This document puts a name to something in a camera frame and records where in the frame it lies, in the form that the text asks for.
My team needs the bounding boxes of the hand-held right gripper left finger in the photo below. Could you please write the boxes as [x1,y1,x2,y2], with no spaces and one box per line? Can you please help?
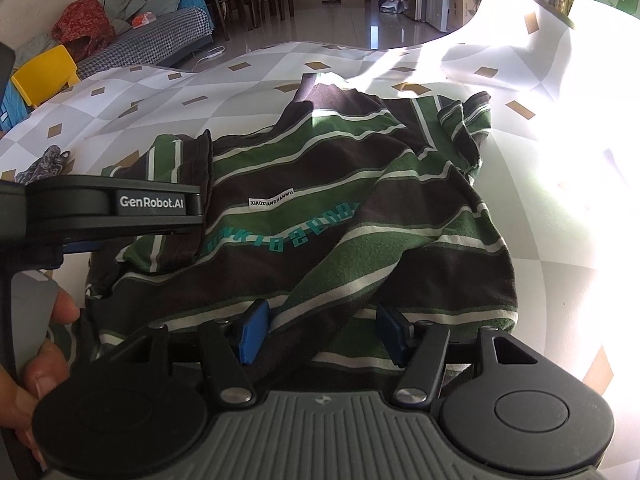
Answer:
[100,299,271,406]

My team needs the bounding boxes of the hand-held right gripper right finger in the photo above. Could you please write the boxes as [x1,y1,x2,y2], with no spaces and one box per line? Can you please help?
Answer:
[377,304,546,407]

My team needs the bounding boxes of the green brown striped shirt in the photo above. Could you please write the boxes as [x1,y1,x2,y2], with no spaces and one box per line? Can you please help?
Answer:
[82,72,521,396]

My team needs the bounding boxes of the person's left hand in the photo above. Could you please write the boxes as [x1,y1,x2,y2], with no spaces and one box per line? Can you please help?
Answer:
[0,285,82,466]

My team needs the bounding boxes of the dark grey doodle-print fleece garment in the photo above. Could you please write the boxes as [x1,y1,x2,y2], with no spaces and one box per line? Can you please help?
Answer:
[14,145,74,186]

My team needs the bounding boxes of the blue cartoon pillow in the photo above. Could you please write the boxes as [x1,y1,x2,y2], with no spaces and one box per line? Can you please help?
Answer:
[0,80,26,133]

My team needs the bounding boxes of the yellow plastic chair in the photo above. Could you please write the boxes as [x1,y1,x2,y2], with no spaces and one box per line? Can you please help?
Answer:
[10,45,81,111]

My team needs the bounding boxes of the red patterned cloth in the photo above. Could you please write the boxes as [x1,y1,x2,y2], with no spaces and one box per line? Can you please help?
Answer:
[51,0,117,61]

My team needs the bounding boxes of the houndstooth covered sofa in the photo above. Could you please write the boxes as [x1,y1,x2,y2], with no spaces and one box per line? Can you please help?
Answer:
[75,7,215,81]

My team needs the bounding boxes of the cardboard box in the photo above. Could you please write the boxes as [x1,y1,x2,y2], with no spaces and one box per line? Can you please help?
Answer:
[446,0,474,31]

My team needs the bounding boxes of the white power strip with cable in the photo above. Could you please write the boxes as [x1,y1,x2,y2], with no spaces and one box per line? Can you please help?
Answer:
[195,46,226,69]

